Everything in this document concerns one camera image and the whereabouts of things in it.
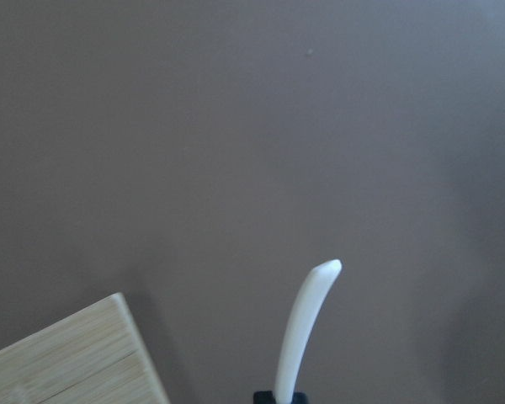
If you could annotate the white ceramic spoon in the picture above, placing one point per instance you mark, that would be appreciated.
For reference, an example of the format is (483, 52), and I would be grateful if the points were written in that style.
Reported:
(303, 314)

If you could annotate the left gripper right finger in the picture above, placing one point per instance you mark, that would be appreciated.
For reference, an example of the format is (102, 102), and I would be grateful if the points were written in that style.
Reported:
(300, 398)

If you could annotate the bamboo cutting board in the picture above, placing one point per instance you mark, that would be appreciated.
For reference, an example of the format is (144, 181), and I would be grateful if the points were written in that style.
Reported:
(95, 355)

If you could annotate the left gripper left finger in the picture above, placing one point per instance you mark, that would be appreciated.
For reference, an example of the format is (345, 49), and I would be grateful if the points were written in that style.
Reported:
(263, 397)

